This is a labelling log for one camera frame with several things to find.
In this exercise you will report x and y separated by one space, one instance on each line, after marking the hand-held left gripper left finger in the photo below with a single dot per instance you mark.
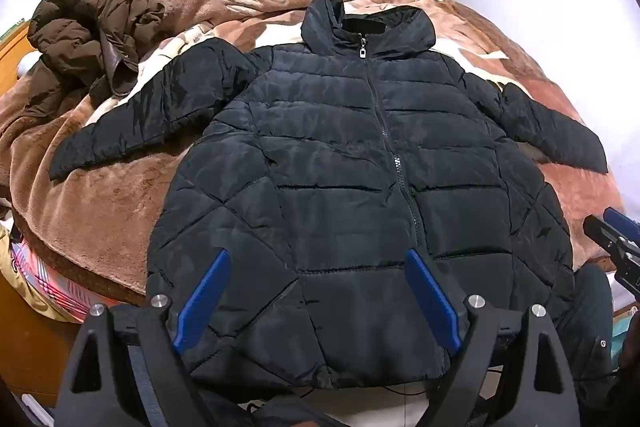
206 302

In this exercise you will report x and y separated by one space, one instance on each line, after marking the black puffer jacket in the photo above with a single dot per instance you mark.
325 157

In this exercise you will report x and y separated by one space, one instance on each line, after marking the brown and cream printed blanket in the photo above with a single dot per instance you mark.
125 207

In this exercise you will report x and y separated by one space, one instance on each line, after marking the pale blue object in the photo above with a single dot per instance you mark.
24 67

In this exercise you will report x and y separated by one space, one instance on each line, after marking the person's leg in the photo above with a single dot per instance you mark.
595 302

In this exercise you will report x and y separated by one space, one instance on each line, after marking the brown puffer jacket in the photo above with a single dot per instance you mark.
85 12

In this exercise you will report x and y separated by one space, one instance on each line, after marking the striped bed sheet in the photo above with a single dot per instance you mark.
45 282

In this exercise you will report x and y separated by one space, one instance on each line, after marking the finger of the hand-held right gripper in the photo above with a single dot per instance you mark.
620 218
627 264

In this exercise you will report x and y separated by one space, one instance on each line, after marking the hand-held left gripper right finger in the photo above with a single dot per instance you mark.
434 302

